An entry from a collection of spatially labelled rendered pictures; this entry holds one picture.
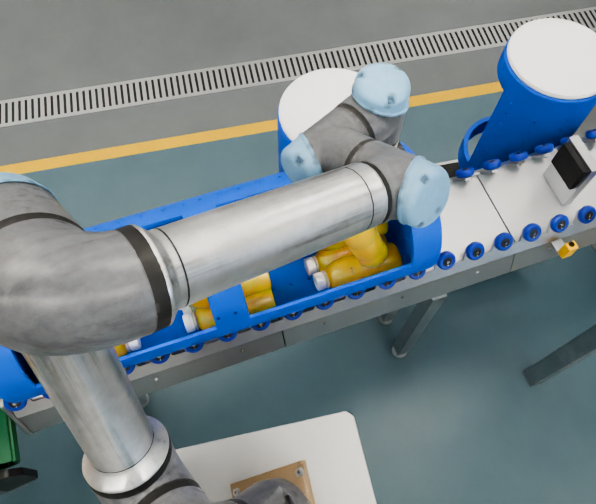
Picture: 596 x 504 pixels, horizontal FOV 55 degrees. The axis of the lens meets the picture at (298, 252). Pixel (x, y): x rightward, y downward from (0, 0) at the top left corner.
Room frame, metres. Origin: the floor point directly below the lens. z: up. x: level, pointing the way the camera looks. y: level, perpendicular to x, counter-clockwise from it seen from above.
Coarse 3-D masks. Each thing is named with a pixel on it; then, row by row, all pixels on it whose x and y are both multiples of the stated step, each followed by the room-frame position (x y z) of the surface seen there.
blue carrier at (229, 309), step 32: (224, 192) 0.57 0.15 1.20; (256, 192) 0.56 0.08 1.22; (160, 224) 0.57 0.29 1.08; (416, 256) 0.48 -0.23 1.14; (288, 288) 0.47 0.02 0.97; (352, 288) 0.42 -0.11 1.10; (224, 320) 0.34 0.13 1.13; (256, 320) 0.35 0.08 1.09; (0, 352) 0.25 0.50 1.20; (128, 352) 0.31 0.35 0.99; (160, 352) 0.28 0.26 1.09; (0, 384) 0.20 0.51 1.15; (32, 384) 0.21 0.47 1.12
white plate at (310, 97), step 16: (304, 80) 1.01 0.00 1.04; (320, 80) 1.01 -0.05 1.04; (336, 80) 1.01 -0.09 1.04; (352, 80) 1.02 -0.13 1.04; (288, 96) 0.96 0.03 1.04; (304, 96) 0.96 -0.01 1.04; (320, 96) 0.96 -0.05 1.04; (336, 96) 0.96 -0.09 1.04; (288, 112) 0.91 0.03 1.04; (304, 112) 0.91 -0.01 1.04; (320, 112) 0.91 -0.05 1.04; (288, 128) 0.86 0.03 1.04; (304, 128) 0.86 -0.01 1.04
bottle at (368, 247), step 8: (368, 232) 0.49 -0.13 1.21; (376, 232) 0.51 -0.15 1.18; (344, 240) 0.48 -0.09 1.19; (352, 240) 0.48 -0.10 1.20; (360, 240) 0.48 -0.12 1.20; (368, 240) 0.48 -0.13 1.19; (376, 240) 0.50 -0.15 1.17; (352, 248) 0.48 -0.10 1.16; (360, 248) 0.48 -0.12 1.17; (368, 248) 0.48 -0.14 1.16; (376, 248) 0.49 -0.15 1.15; (384, 248) 0.50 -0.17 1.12; (360, 256) 0.48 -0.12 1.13; (368, 256) 0.48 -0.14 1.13; (376, 256) 0.48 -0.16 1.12; (384, 256) 0.49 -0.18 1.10; (368, 264) 0.48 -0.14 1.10; (376, 264) 0.48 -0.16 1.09
